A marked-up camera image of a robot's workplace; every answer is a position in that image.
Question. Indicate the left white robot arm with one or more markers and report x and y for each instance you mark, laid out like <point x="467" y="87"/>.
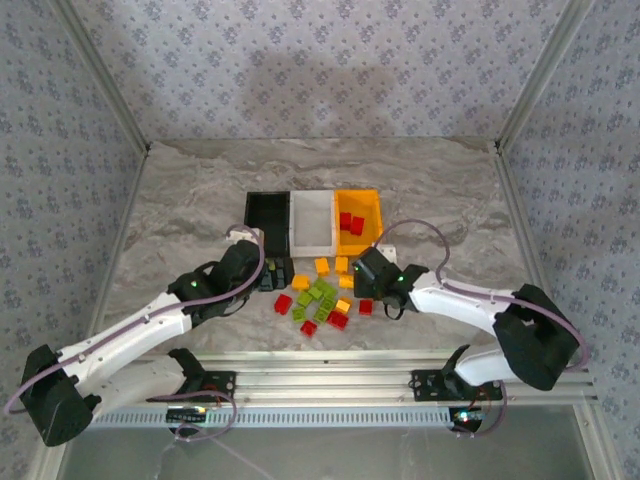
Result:
<point x="125" y="330"/>

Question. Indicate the aluminium table side rail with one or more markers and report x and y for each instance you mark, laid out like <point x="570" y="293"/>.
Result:
<point x="125" y="220"/>
<point x="520" y="220"/>

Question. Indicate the small circuit board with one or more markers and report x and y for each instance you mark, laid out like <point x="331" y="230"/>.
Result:
<point x="187" y="415"/>
<point x="467" y="416"/>

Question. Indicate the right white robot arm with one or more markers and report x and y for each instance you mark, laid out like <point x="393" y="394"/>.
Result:
<point x="460" y="305"/>

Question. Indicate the yellow plastic bin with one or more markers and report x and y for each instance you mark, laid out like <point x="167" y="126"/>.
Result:
<point x="360" y="202"/>

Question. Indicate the square lime green lego brick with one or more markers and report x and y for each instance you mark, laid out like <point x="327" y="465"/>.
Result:
<point x="304" y="300"/>
<point x="321" y="315"/>
<point x="315" y="292"/>
<point x="299" y="314"/>

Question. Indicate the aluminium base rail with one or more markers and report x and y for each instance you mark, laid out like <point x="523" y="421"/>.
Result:
<point x="325" y="380"/>

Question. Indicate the white plastic bin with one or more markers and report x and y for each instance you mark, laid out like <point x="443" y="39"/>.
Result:
<point x="312" y="222"/>

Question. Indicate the black plastic bin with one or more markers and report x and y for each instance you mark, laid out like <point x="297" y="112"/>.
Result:
<point x="270" y="222"/>

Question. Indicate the aluminium frame post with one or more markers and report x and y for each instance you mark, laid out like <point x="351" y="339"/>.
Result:
<point x="545" y="70"/>

